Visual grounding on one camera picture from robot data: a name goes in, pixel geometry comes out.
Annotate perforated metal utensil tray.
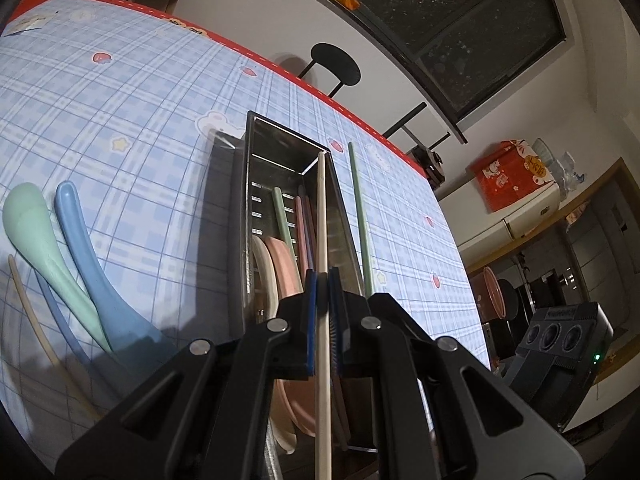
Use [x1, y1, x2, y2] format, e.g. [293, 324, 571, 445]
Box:
[227, 110, 381, 480]

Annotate dark window with sill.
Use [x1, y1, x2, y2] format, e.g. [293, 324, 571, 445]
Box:
[279, 0, 569, 145]

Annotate small white paper packet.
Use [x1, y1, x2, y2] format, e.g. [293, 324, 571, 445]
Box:
[4, 11, 52, 37]

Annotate pink spoon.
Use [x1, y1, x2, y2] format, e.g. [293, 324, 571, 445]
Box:
[263, 236, 322, 439]

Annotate blue spoon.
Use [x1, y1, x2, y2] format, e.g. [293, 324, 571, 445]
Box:
[53, 180, 164, 354]

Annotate black kitchen oven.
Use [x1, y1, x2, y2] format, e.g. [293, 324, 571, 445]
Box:
[520, 254, 587, 322]

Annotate beige spoon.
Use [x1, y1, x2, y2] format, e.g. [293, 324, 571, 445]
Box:
[250, 235, 299, 457]

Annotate green spoon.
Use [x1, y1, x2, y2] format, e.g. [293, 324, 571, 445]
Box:
[2, 182, 114, 354]

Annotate red printed cloth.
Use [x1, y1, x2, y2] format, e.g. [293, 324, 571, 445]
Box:
[467, 140, 557, 214]

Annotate black metal rack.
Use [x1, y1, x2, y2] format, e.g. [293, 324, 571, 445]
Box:
[382, 102, 452, 149]

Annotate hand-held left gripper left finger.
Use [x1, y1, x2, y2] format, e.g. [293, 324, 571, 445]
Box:
[55, 269, 321, 480]

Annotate blue plaid red-bordered tablecloth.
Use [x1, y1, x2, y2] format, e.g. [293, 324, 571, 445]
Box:
[0, 0, 496, 480]

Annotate brown trash bin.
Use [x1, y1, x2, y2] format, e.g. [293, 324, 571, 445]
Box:
[480, 266, 516, 322]

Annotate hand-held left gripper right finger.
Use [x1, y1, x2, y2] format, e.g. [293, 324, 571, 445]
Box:
[328, 267, 586, 480]

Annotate cream refrigerator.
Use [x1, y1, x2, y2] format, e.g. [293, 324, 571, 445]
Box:
[437, 179, 562, 262]

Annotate stacked bowls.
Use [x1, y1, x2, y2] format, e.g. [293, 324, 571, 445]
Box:
[531, 137, 557, 167]

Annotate black round stool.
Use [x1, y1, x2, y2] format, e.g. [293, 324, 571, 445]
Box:
[497, 279, 522, 322]

